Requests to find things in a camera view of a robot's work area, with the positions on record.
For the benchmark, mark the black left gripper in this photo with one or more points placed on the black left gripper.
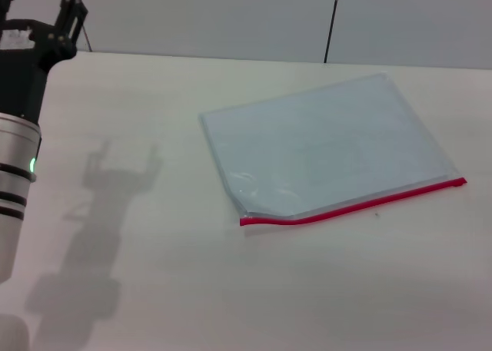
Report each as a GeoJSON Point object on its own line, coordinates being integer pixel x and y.
{"type": "Point", "coordinates": [27, 78]}

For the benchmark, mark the clear document bag red zip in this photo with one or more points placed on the clear document bag red zip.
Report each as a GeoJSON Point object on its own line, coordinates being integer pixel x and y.
{"type": "Point", "coordinates": [326, 143]}

